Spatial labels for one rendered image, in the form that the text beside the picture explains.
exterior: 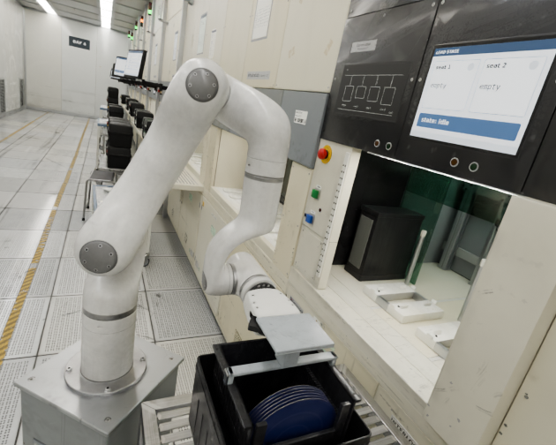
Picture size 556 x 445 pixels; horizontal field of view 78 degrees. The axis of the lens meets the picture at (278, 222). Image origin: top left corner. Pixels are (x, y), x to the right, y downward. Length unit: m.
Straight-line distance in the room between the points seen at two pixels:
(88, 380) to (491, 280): 0.92
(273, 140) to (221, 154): 1.88
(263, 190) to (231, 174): 1.91
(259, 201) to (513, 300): 0.52
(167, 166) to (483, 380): 0.75
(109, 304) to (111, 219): 0.21
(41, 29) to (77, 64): 1.26
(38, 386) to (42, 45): 13.66
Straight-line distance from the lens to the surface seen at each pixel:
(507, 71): 0.89
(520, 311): 0.77
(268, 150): 0.74
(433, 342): 1.21
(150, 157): 0.75
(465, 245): 1.96
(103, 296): 0.88
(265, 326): 0.67
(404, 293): 1.45
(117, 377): 1.01
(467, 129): 0.90
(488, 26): 0.96
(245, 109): 0.76
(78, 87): 14.30
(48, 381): 1.05
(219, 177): 2.64
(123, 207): 0.76
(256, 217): 0.77
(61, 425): 1.04
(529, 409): 0.87
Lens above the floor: 1.46
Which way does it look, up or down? 17 degrees down
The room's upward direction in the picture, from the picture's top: 11 degrees clockwise
